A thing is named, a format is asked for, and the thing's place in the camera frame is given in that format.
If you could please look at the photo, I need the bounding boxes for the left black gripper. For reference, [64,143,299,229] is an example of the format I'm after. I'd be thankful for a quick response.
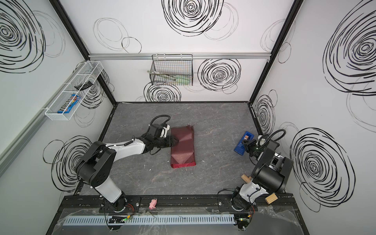
[154,135,179,148]

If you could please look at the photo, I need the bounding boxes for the red wrapping paper sheet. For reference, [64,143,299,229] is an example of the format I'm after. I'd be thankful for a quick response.
[170,125,196,168]

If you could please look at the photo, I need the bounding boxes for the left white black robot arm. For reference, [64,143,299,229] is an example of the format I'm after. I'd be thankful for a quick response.
[75,115,179,212]

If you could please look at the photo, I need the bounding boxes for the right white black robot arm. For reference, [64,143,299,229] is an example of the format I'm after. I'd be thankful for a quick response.
[217,129,293,212]

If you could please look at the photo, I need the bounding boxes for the blue tape dispenser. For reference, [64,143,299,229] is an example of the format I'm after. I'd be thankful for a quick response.
[234,131,254,156]

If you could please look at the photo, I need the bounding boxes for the wooden mallet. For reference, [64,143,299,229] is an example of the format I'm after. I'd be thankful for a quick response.
[241,174,252,184]

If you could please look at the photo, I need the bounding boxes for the small wooden block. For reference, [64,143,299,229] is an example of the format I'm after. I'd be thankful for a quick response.
[265,193,278,205]

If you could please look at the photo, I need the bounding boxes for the green item in basket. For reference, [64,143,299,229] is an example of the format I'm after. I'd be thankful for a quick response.
[172,75,193,86]

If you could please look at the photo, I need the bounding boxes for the metal tongs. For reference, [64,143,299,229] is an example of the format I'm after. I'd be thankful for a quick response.
[147,70,176,81]

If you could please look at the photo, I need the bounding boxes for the small pink pig figure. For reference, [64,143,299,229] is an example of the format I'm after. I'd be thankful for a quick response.
[149,199,158,210]

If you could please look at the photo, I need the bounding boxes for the blue candy packet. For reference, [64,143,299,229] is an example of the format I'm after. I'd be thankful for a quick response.
[57,95,81,114]

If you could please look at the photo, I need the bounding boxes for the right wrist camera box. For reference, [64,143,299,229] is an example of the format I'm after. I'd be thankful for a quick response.
[257,135,269,147]

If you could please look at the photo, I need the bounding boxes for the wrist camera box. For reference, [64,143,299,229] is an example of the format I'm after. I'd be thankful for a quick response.
[147,124,170,138]
[257,135,269,147]

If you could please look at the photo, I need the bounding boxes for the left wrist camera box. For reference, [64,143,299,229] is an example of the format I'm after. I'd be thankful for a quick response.
[147,124,170,138]

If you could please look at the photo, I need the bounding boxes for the black wire wall basket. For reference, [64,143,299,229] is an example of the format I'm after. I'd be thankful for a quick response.
[149,53,193,86]

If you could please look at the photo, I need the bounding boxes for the white wire wall shelf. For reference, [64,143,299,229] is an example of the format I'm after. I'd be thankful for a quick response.
[45,61,104,121]

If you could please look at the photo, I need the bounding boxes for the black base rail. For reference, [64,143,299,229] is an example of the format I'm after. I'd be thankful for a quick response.
[60,193,297,213]

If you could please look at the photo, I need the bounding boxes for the grey slotted cable duct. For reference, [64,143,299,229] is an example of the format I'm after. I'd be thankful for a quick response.
[63,214,236,226]

